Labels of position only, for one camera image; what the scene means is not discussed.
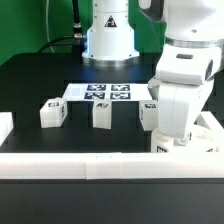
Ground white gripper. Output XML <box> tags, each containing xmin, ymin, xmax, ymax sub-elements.
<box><xmin>148</xmin><ymin>44</ymin><xmax>222</xmax><ymax>139</ymax></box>

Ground white round stool seat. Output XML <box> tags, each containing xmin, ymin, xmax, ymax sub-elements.
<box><xmin>151</xmin><ymin>125</ymin><xmax>216</xmax><ymax>153</ymax></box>

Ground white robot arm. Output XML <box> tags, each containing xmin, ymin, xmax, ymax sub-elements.
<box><xmin>82</xmin><ymin>0</ymin><xmax>224</xmax><ymax>139</ymax></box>

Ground white marker sheet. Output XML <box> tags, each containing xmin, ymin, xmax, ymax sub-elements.
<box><xmin>63</xmin><ymin>83</ymin><xmax>152</xmax><ymax>101</ymax></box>

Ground white front fence bar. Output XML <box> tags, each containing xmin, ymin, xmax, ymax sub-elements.
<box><xmin>0</xmin><ymin>153</ymin><xmax>224</xmax><ymax>180</ymax></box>

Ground white left fence bar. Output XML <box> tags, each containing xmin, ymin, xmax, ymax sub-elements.
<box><xmin>0</xmin><ymin>112</ymin><xmax>14</xmax><ymax>147</ymax></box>

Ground black thick cable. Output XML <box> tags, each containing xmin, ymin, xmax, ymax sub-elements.
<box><xmin>72</xmin><ymin>0</ymin><xmax>84</xmax><ymax>40</ymax></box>

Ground black curved cable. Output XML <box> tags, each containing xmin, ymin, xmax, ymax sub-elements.
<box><xmin>37</xmin><ymin>34</ymin><xmax>88</xmax><ymax>54</ymax></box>

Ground thin white cable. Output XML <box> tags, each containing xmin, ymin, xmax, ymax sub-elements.
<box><xmin>45</xmin><ymin>0</ymin><xmax>55</xmax><ymax>54</ymax></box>

